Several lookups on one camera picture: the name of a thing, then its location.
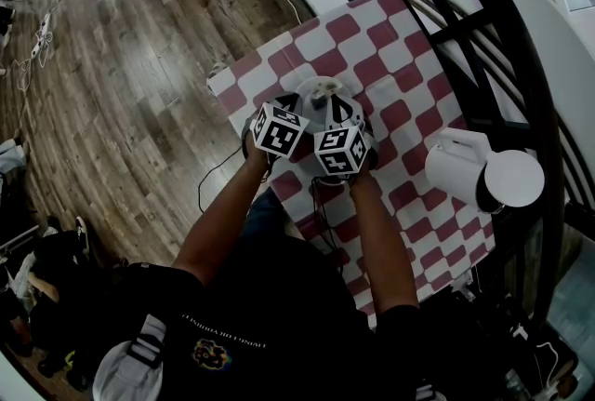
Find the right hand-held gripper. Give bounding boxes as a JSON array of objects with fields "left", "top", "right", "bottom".
[{"left": 313, "top": 95, "right": 380, "bottom": 177}]

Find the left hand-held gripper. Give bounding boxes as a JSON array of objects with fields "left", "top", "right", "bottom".
[{"left": 250, "top": 92, "right": 311, "bottom": 159}]

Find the white plastic pitcher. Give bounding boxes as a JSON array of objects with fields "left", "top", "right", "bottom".
[{"left": 423, "top": 127, "right": 546, "bottom": 215}]

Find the person's left forearm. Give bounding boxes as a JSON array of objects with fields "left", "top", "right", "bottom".
[{"left": 171, "top": 142, "right": 275, "bottom": 287}]

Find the person's right forearm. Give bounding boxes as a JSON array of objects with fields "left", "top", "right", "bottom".
[{"left": 348, "top": 166, "right": 422, "bottom": 316}]

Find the white round plate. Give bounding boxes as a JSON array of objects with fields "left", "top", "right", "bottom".
[{"left": 294, "top": 76, "right": 368, "bottom": 135}]

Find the red white checkered tablecloth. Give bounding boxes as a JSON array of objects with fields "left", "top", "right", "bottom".
[{"left": 206, "top": 0, "right": 496, "bottom": 316}]

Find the dark curved railing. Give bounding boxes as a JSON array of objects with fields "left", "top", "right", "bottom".
[{"left": 273, "top": 0, "right": 595, "bottom": 335}]

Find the person's black shirt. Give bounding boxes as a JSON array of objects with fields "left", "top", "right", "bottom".
[{"left": 90, "top": 231, "right": 461, "bottom": 401}]

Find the white power strip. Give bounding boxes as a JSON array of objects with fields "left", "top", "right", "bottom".
[{"left": 30, "top": 12, "right": 52, "bottom": 56}]

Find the grey shoulder strap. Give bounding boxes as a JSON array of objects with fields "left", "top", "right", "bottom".
[{"left": 91, "top": 314, "right": 167, "bottom": 401}]

